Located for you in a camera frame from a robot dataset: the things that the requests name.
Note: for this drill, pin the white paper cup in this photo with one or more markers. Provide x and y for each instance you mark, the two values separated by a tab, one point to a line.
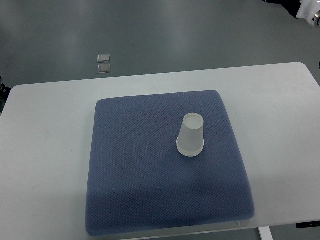
191	135
189	154

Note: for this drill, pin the blue textured cushion mat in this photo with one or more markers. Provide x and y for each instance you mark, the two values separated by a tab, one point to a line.
138	180

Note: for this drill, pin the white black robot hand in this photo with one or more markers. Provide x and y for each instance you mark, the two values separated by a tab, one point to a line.
309	10

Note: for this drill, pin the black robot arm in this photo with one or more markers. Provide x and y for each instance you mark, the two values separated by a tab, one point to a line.
292	6

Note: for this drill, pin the upper metal floor plate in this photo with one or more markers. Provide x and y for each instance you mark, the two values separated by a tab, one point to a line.
104	58

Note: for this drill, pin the white paper cup on mat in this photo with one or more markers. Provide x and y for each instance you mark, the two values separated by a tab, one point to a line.
189	154

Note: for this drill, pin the black table control panel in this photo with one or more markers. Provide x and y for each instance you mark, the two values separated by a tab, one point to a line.
310	224

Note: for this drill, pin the white table leg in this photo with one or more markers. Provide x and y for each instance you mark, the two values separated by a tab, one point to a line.
265	233

